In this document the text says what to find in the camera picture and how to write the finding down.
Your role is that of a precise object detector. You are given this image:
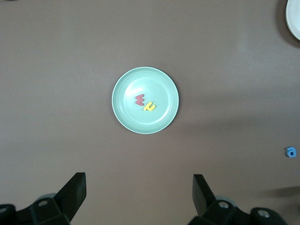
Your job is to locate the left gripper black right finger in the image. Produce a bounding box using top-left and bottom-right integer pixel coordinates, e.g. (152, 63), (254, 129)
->
(189, 173), (285, 225)

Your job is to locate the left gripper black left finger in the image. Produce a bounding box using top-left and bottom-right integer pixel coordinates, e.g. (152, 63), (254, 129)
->
(0, 172), (87, 225)

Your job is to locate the blue foam letter a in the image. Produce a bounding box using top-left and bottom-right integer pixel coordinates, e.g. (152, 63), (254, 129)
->
(285, 146), (297, 158)

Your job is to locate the yellow foam letter h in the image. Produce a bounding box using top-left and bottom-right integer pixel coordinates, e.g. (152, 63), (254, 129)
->
(142, 101), (157, 112)

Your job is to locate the green plate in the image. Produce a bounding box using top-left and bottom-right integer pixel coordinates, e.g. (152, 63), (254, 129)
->
(111, 66), (180, 135)

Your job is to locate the beige plate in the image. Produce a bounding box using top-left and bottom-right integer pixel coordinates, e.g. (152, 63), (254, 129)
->
(285, 0), (300, 41)

